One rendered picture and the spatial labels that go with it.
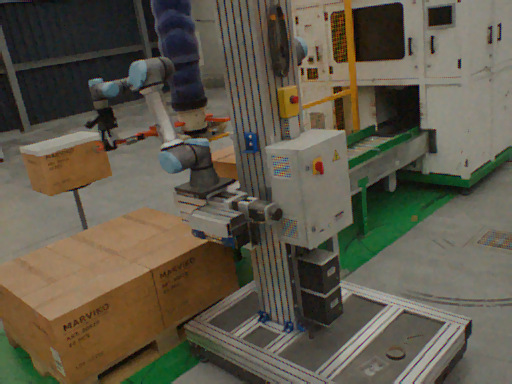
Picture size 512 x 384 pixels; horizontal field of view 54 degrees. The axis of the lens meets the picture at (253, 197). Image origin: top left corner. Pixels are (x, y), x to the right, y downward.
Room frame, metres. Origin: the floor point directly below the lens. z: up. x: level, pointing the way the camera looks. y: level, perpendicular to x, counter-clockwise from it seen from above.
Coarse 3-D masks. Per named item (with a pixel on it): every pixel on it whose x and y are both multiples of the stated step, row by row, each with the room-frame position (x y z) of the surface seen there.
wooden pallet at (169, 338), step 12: (216, 300) 2.82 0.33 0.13; (12, 336) 2.77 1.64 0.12; (156, 336) 2.50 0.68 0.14; (168, 336) 2.55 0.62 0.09; (180, 336) 2.64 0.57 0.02; (24, 348) 2.62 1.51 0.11; (156, 348) 2.52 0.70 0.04; (168, 348) 2.54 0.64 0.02; (36, 360) 2.50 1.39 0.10; (120, 360) 2.34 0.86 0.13; (132, 360) 2.47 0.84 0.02; (144, 360) 2.45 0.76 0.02; (48, 372) 2.48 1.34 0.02; (96, 372) 2.24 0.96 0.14; (120, 372) 2.37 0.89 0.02; (132, 372) 2.37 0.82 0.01
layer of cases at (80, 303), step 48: (96, 240) 3.12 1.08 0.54; (144, 240) 2.99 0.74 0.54; (192, 240) 2.87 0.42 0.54; (0, 288) 2.68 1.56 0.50; (48, 288) 2.50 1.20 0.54; (96, 288) 2.42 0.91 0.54; (144, 288) 2.50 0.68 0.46; (192, 288) 2.71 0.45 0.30; (48, 336) 2.22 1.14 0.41; (96, 336) 2.28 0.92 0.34; (144, 336) 2.46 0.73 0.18
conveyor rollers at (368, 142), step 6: (366, 138) 4.77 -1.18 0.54; (372, 138) 4.74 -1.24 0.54; (378, 138) 4.70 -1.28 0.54; (384, 138) 4.65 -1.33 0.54; (390, 138) 4.61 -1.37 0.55; (354, 144) 4.59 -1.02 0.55; (360, 144) 4.55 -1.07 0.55; (366, 144) 4.52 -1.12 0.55; (372, 144) 4.54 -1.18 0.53; (348, 150) 4.42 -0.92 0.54; (354, 150) 4.38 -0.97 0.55; (360, 150) 4.34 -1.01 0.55; (348, 156) 4.21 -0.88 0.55
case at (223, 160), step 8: (216, 152) 3.41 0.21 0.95; (224, 152) 3.37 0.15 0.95; (232, 152) 3.34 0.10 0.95; (216, 160) 3.18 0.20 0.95; (224, 160) 3.15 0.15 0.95; (232, 160) 3.12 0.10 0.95; (216, 168) 3.18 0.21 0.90; (224, 168) 3.12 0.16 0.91; (232, 168) 3.06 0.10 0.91; (224, 176) 3.13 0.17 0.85; (232, 176) 3.07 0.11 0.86
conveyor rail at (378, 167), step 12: (408, 144) 4.20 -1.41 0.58; (420, 144) 4.35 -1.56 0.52; (384, 156) 3.93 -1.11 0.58; (396, 156) 4.07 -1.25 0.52; (408, 156) 4.20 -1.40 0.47; (360, 168) 3.70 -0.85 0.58; (372, 168) 3.82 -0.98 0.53; (384, 168) 3.93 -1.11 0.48; (396, 168) 4.05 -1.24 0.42; (372, 180) 3.81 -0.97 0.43
